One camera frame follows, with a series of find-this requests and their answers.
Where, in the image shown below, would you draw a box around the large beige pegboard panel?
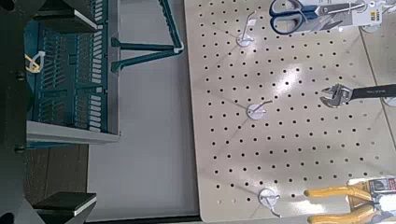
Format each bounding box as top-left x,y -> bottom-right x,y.
183,0 -> 396,224

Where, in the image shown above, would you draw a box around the teal plastic basket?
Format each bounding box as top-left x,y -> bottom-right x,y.
26,0 -> 121,146

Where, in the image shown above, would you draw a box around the blue handled scissors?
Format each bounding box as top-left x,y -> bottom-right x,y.
268,0 -> 368,35

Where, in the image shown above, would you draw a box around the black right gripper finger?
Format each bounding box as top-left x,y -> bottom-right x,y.
32,0 -> 98,34
32,191 -> 98,224

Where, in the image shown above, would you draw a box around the black handled adjustable wrench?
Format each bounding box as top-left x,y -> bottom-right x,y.
318,82 -> 396,109

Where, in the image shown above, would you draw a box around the beige pegboard panel with tools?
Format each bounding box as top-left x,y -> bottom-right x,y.
351,0 -> 396,138

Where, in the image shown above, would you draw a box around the teal crate handle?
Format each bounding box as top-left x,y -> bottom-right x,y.
110,0 -> 185,73

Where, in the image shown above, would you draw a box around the white round-base pegboard hook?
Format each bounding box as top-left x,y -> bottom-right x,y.
257,188 -> 283,218
235,10 -> 258,49
246,98 -> 275,121

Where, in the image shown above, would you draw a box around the white scissors hook base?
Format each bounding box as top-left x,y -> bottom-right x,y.
360,24 -> 381,34

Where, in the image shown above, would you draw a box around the teal plastic slatted crate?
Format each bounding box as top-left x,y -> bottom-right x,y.
23,0 -> 110,133

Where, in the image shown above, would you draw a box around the white scissors packaging card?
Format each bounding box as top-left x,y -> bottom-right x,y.
311,0 -> 385,32

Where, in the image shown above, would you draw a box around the pliers packaging card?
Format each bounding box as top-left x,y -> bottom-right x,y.
346,175 -> 396,218

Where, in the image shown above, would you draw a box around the yellow handled pliers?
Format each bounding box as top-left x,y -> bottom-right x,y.
303,183 -> 396,224

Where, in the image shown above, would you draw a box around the white tie with yellow band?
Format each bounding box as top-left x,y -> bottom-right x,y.
24,50 -> 47,75

